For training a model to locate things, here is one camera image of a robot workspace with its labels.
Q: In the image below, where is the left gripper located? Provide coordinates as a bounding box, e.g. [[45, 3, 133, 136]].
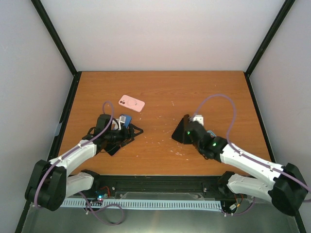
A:
[[105, 123, 143, 147]]

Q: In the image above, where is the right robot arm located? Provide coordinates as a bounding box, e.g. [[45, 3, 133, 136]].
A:
[[172, 115, 309, 216]]

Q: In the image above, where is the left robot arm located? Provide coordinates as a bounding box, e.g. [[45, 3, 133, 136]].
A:
[[24, 114, 143, 211]]

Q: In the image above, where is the blue phone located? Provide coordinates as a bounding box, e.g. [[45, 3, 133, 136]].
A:
[[117, 115, 132, 130]]

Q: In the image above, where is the dark red-edged phone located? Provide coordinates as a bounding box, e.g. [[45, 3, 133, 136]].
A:
[[104, 145, 121, 156]]

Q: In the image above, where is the pink phone case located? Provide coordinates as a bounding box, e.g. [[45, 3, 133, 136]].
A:
[[118, 95, 145, 113]]

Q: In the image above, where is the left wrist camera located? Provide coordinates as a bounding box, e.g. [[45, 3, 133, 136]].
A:
[[112, 115, 129, 130]]

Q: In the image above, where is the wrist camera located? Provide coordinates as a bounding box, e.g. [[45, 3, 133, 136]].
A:
[[112, 115, 129, 130], [191, 115, 204, 126]]

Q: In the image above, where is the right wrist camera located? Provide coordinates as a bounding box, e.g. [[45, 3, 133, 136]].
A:
[[191, 115, 204, 126]]

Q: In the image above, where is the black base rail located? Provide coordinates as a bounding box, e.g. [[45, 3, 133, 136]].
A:
[[82, 175, 235, 200]]

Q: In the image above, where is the light blue cable duct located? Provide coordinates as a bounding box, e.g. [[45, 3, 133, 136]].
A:
[[59, 198, 222, 211]]

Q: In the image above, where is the left black frame post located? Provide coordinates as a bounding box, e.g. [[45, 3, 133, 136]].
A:
[[31, 0, 77, 76]]

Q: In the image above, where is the black frame post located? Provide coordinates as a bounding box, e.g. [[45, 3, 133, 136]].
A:
[[31, 0, 77, 76], [244, 0, 295, 78]]

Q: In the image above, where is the right black frame post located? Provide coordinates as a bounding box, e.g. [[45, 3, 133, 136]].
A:
[[244, 0, 295, 78]]

